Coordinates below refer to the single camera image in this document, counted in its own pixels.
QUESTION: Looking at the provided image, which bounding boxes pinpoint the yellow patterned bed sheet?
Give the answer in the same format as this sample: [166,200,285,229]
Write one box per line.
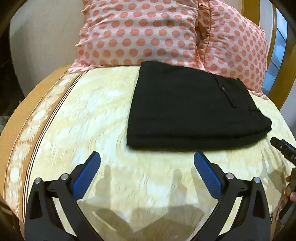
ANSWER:
[1,66,295,240]

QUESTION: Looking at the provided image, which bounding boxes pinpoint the right polka dot pillow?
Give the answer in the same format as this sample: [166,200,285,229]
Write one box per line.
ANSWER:
[197,1,268,99]

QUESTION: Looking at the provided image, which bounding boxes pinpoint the left polka dot pillow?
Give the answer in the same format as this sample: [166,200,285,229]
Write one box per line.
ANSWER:
[69,0,204,73]

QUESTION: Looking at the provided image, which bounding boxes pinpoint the black pants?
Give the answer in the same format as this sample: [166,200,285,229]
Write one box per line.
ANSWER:
[127,61,272,151]

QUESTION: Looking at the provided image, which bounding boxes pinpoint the polka dot pillow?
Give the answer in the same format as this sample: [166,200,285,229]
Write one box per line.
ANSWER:
[69,0,204,73]
[197,1,268,99]

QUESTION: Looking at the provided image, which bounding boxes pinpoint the person right hand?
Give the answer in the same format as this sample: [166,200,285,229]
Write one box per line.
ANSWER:
[280,176,296,207]

